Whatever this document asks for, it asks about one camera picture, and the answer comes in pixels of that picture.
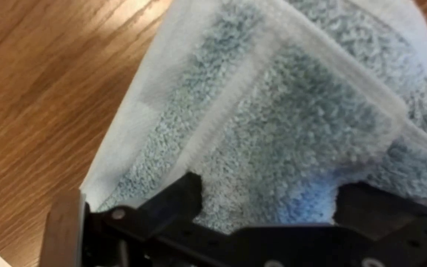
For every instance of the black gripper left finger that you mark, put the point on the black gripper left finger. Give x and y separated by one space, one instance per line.
174 212

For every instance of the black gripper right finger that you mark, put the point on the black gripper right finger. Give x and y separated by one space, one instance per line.
377 212

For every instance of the light blue towel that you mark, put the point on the light blue towel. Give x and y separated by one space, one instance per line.
282 112

